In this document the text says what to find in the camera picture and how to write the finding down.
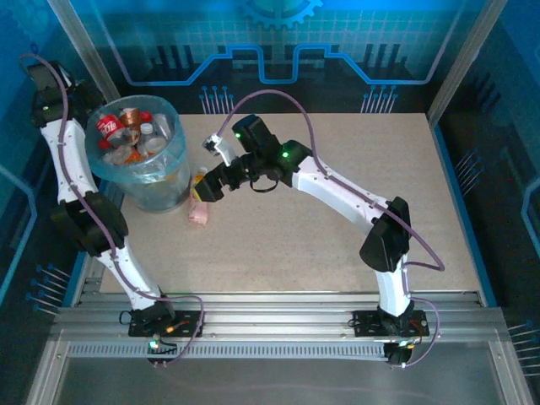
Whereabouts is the metal mesh waste bin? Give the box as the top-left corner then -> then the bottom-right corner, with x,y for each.
86,95 -> 192,213

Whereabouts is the blue plastic bin liner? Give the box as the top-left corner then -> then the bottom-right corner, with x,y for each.
84,94 -> 186,185

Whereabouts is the black controller box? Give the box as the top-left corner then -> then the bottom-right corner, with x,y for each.
146,337 -> 178,364
386,341 -> 417,366

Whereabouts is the grey metal front tray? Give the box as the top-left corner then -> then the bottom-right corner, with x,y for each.
24,337 -> 535,405

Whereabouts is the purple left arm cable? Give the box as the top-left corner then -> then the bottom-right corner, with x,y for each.
19,53 -> 207,369

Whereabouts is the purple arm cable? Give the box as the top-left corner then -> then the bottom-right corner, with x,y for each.
19,53 -> 207,369
217,89 -> 446,369

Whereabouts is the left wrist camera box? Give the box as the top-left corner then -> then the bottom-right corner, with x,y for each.
57,62 -> 75,88

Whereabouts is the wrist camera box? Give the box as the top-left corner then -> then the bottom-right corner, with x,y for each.
57,62 -> 75,88
202,132 -> 235,168

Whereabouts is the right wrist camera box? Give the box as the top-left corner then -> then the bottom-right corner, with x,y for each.
202,132 -> 235,168

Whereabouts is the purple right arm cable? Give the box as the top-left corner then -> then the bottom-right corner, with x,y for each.
217,89 -> 446,369

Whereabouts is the aluminium frame post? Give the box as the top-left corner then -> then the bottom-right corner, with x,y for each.
425,0 -> 507,127
45,0 -> 132,88

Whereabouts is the black cable loop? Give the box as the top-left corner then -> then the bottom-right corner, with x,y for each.
248,176 -> 279,195

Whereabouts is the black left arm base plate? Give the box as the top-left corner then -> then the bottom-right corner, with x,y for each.
127,310 -> 204,338

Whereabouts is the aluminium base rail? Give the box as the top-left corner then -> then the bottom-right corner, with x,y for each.
50,290 -> 510,338

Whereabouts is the grey slotted cable duct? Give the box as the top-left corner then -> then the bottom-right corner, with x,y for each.
67,342 -> 392,359

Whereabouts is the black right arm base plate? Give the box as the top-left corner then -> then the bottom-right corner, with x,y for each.
352,310 -> 431,338

